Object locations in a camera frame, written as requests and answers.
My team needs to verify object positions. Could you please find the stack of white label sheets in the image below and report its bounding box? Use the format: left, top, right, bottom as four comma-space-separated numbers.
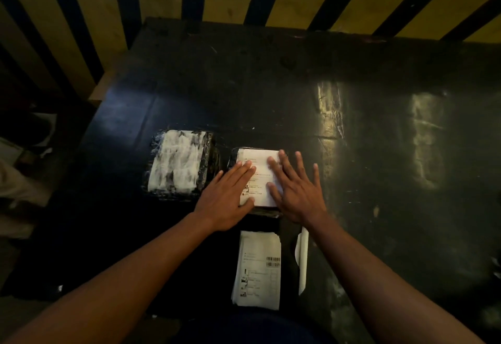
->
231, 231, 282, 311

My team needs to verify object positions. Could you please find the black parcel with white wrap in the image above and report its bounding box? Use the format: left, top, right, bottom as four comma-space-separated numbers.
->
143, 129, 220, 200

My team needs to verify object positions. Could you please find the person's left hand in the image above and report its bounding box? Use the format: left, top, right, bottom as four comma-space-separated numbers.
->
193, 161, 257, 233

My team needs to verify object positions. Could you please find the person's dark blue clothing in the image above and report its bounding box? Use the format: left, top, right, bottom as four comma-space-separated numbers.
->
171, 308, 338, 344

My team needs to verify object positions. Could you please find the person's left forearm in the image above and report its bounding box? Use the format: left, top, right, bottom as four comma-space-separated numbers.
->
4, 212, 215, 344

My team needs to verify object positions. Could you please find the person's right hand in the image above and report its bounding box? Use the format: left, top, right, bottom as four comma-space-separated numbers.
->
266, 150, 329, 228

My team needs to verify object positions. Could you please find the beige fabric bundle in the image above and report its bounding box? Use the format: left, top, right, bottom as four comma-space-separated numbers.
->
0, 159, 52, 208

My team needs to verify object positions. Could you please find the white printed shipping label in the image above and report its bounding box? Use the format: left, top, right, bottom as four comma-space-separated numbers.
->
236, 148, 284, 208

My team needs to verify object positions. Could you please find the person's right forearm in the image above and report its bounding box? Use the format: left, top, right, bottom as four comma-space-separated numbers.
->
303, 213, 485, 344

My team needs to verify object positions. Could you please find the white backing paper strip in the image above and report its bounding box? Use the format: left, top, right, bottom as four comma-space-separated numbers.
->
294, 227, 310, 296

